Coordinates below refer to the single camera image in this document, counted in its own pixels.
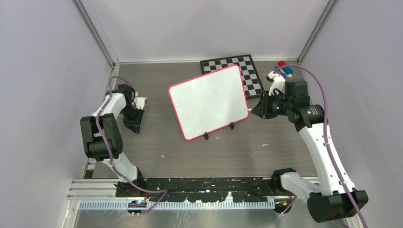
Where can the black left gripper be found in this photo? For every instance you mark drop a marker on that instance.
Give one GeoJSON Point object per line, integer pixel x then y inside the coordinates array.
{"type": "Point", "coordinates": [134, 125]}

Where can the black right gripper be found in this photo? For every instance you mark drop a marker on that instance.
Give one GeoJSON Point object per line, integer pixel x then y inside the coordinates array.
{"type": "Point", "coordinates": [262, 109]}

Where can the red-framed whiteboard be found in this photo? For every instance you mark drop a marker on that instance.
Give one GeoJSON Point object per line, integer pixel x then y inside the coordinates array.
{"type": "Point", "coordinates": [209, 102]}

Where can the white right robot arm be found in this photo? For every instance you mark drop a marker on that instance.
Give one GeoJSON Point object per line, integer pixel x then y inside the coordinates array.
{"type": "Point", "coordinates": [335, 197]}

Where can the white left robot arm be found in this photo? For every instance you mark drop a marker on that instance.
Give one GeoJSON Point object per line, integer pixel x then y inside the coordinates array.
{"type": "Point", "coordinates": [102, 139]}

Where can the black and white chessboard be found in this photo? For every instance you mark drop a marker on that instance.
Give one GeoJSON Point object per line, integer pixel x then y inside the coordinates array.
{"type": "Point", "coordinates": [252, 84]}

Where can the toy brick car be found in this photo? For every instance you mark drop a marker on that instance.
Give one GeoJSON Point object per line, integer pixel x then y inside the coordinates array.
{"type": "Point", "coordinates": [282, 69]}

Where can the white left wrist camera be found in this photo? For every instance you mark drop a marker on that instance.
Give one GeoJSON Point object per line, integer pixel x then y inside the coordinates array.
{"type": "Point", "coordinates": [139, 102]}

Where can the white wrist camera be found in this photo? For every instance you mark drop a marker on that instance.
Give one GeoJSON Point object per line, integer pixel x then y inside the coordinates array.
{"type": "Point", "coordinates": [276, 80]}
{"type": "Point", "coordinates": [139, 102]}

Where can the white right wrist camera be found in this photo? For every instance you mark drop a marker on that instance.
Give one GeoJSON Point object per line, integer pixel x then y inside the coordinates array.
{"type": "Point", "coordinates": [276, 80]}

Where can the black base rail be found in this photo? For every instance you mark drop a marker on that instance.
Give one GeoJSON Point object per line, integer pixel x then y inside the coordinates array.
{"type": "Point", "coordinates": [206, 190]}

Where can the slotted cable duct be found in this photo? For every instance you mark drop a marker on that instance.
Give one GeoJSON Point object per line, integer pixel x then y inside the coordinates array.
{"type": "Point", "coordinates": [127, 204]}

